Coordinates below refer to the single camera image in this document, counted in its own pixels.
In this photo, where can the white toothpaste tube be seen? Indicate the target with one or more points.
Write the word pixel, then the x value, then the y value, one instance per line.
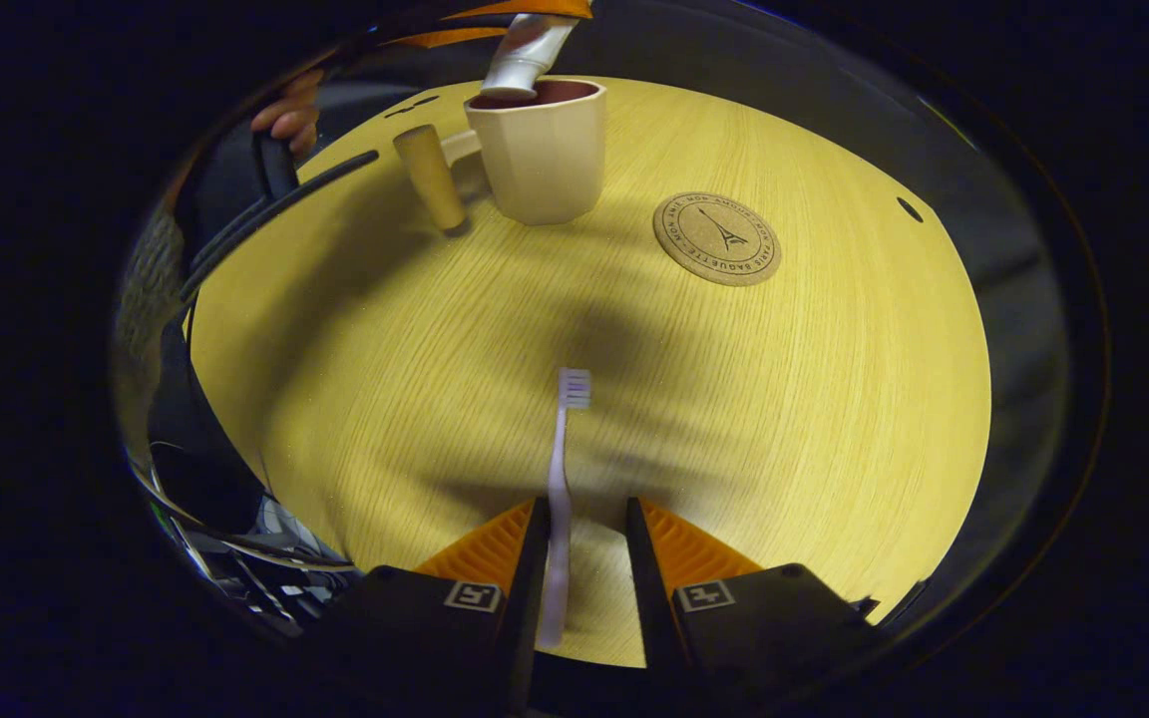
pixel 527 55

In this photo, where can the beige cup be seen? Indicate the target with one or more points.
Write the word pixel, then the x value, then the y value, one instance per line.
pixel 545 160

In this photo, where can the round cork coaster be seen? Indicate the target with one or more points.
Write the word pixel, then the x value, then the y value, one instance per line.
pixel 717 239

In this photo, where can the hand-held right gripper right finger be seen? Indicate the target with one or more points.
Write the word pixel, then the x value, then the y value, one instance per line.
pixel 649 598

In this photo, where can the pink toothbrush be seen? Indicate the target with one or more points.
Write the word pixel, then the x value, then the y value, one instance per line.
pixel 560 499

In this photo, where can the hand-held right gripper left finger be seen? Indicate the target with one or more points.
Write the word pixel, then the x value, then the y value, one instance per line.
pixel 525 598

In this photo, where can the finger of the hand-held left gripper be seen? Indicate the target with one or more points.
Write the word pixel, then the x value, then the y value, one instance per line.
pixel 545 6
pixel 455 37

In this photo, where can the wooden desktop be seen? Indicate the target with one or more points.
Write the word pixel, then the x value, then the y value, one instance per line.
pixel 734 419

